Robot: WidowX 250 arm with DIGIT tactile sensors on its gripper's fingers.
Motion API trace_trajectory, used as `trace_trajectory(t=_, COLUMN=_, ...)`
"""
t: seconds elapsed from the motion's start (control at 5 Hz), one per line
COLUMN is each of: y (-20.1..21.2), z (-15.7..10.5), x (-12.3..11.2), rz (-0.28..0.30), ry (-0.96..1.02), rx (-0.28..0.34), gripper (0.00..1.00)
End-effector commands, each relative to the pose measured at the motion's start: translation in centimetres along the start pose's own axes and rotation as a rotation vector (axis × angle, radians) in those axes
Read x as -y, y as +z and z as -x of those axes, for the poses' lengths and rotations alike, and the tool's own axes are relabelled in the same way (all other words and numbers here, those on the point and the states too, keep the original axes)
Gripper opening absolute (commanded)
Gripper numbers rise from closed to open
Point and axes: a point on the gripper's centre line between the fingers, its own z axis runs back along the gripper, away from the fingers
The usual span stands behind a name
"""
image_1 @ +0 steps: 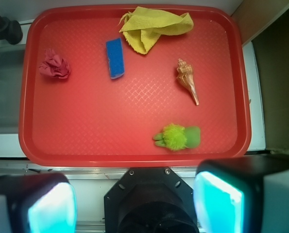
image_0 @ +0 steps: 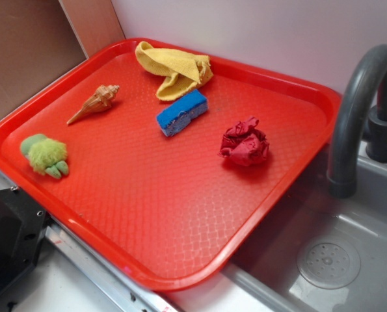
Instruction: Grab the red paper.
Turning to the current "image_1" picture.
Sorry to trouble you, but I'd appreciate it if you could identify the blue sponge block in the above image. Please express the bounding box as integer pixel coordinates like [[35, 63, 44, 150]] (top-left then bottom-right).
[[106, 38, 125, 80]]

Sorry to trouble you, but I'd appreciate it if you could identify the brown spiral seashell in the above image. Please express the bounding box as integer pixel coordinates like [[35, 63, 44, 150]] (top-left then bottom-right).
[[176, 58, 200, 106]]

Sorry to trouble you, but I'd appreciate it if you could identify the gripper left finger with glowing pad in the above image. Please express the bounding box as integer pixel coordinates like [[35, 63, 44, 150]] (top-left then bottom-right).
[[0, 173, 77, 233]]

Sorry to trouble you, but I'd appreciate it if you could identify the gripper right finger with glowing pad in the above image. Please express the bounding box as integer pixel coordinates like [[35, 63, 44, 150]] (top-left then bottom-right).
[[193, 154, 289, 233]]

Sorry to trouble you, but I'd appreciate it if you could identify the red paper ball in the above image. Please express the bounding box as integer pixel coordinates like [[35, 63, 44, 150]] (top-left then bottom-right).
[[38, 49, 71, 79]]

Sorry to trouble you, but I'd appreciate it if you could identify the black octagonal mount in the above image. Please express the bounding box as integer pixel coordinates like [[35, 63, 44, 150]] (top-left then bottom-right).
[[104, 167, 199, 233]]

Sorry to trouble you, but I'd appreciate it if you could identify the green fuzzy plush toy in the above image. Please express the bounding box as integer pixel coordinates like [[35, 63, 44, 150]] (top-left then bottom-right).
[[153, 123, 201, 151]]

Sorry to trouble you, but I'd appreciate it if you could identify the yellow cloth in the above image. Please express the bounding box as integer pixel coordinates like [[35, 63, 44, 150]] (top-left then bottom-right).
[[119, 6, 194, 55]]

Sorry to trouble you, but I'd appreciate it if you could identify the red plastic tray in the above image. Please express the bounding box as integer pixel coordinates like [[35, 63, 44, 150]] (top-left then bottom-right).
[[19, 5, 251, 167]]

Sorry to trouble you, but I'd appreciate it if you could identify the black faucet fixture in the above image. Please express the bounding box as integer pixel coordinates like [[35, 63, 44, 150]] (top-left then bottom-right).
[[0, 16, 23, 45]]

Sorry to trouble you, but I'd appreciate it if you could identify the metal sink basin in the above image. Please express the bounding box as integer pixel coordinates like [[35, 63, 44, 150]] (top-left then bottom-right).
[[0, 45, 25, 134]]

